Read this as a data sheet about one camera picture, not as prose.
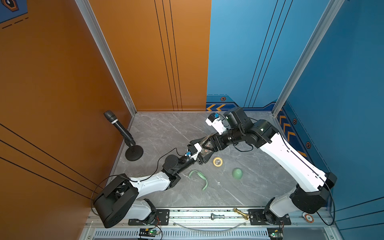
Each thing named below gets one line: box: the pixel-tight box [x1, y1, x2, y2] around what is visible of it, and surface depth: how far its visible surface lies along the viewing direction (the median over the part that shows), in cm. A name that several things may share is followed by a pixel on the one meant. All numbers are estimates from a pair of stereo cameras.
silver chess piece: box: [210, 213, 225, 221], surface depth 74 cm
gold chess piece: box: [232, 207, 250, 220], surface depth 75 cm
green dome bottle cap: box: [232, 168, 243, 180], surface depth 87 cm
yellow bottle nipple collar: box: [213, 157, 223, 167], surface depth 91 cm
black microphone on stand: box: [103, 110, 144, 162], surface depth 83 cm
